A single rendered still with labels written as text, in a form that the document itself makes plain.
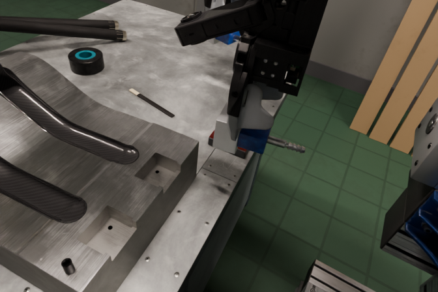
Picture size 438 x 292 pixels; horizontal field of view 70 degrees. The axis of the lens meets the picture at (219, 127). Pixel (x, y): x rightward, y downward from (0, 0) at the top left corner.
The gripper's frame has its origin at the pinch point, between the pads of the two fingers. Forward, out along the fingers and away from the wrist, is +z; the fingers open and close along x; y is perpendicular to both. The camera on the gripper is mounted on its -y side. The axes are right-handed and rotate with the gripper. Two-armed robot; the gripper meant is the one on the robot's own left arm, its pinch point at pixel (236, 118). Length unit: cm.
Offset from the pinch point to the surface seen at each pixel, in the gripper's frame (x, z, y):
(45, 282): -25.8, 10.0, -13.6
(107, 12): 53, 15, -60
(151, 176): -8.3, 8.7, -9.7
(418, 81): 142, 53, 71
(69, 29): 27, 9, -52
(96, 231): -18.9, 8.6, -11.6
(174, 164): -6.0, 6.9, -7.0
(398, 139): 135, 88, 76
